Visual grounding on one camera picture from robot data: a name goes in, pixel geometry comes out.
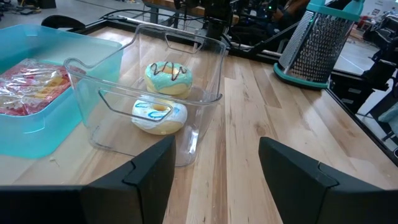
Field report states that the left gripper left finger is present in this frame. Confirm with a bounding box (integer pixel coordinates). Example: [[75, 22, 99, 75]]
[[0, 135, 177, 224]]

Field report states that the teal metal box grater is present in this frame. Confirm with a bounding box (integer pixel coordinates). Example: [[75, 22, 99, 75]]
[[273, 0, 366, 90]]

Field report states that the teal plastic bin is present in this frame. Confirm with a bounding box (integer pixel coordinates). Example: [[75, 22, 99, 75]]
[[0, 24, 124, 159]]

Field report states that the red snack packet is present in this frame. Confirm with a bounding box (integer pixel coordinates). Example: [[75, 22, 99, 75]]
[[0, 58, 74, 117]]

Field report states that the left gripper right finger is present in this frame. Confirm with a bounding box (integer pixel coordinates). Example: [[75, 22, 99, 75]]
[[258, 136, 398, 224]]

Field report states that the white frosted toy donut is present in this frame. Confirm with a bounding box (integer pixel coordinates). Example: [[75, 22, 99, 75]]
[[131, 98, 188, 136]]

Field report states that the green frosted toy donut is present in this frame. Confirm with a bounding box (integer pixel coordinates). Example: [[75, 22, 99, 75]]
[[144, 60, 193, 96]]

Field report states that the clear plastic bin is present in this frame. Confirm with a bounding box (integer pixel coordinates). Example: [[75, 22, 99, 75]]
[[63, 23, 228, 168]]

